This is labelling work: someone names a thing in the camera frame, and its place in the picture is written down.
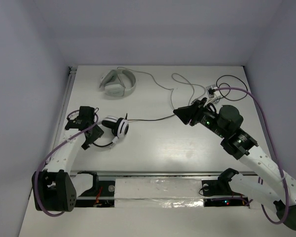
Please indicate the white foam block with tape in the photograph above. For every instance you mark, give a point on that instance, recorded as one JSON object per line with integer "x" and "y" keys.
{"x": 157, "y": 193}

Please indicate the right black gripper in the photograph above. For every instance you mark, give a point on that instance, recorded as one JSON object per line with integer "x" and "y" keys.
{"x": 192, "y": 112}

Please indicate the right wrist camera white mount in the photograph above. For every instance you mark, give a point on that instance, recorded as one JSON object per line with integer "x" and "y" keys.
{"x": 213, "y": 95}

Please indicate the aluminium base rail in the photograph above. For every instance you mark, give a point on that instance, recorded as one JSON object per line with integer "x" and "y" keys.
{"x": 129, "y": 174}

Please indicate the black white headphones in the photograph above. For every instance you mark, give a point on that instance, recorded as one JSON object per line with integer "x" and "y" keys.
{"x": 118, "y": 126}

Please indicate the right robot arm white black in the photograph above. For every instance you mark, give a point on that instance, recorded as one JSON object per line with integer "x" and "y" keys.
{"x": 279, "y": 193}

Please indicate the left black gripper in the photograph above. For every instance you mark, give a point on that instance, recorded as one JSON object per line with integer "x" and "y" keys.
{"x": 94, "y": 135}

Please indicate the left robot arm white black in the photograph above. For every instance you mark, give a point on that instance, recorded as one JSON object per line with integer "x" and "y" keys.
{"x": 55, "y": 190}

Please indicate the grey white headphones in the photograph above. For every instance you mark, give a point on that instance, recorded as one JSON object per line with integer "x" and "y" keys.
{"x": 114, "y": 86}

